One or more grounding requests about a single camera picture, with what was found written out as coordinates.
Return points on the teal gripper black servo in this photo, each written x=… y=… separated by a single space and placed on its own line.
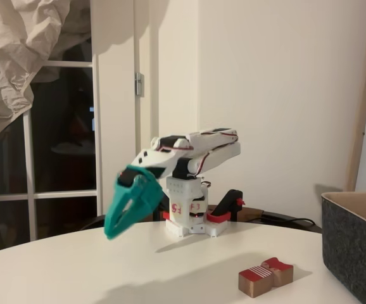
x=138 y=193

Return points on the red striped wooden block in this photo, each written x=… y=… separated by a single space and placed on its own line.
x=259 y=282

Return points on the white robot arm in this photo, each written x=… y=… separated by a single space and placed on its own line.
x=214 y=152

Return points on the grey felt box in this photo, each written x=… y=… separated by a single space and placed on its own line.
x=354 y=247

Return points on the black and red clamp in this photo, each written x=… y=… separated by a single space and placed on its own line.
x=166 y=215
x=225 y=206

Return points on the white glazed door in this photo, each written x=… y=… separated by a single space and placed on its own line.
x=95 y=142

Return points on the dark brown wooden chair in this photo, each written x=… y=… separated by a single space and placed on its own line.
x=252 y=211

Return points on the metal door hinge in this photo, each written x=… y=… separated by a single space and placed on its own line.
x=139 y=84

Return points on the beige crumpled curtain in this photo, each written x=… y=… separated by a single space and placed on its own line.
x=5 y=63

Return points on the light wood framed panel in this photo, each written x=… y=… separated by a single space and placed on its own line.
x=365 y=95

